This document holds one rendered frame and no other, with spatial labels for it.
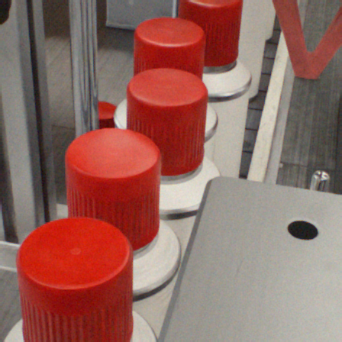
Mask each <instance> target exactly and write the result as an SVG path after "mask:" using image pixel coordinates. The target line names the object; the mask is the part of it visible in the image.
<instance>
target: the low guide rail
mask: <svg viewBox="0 0 342 342"><path fill-rule="evenodd" d="M288 57H289V54H288V51H287V48H286V42H285V40H284V37H283V33H281V37H280V40H279V47H277V51H276V58H275V61H274V66H273V72H272V76H271V80H270V83H269V87H268V91H267V94H266V101H265V105H264V109H263V115H262V120H260V126H259V130H258V134H257V137H256V144H255V147H254V152H253V158H251V163H250V168H249V173H248V177H247V179H248V180H253V181H258V182H264V179H265V175H266V167H267V163H268V158H269V150H270V145H271V141H272V137H273V133H274V128H275V124H276V116H277V112H278V107H279V100H280V95H281V94H282V87H283V83H284V78H285V74H286V66H287V61H288Z"/></svg>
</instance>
